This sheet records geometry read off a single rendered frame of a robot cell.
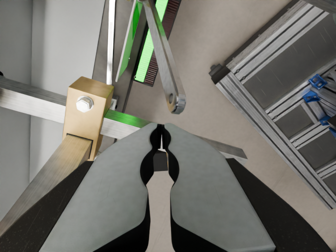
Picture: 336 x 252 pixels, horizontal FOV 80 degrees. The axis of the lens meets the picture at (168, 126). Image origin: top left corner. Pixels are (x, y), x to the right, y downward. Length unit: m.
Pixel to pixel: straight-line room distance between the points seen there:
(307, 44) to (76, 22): 0.90
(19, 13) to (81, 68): 0.15
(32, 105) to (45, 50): 0.26
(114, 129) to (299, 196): 1.85
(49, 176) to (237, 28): 1.07
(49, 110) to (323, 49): 1.06
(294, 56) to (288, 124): 0.35
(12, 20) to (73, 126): 0.27
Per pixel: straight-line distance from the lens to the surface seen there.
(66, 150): 0.30
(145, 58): 0.42
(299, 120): 1.24
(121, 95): 0.46
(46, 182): 0.26
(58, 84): 0.59
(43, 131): 0.68
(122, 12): 0.42
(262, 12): 1.21
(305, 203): 2.14
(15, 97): 0.34
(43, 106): 0.33
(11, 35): 0.52
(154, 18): 0.19
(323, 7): 0.33
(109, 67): 0.44
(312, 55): 1.12
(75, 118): 0.31
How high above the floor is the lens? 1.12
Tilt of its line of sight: 60 degrees down
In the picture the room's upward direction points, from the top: 178 degrees clockwise
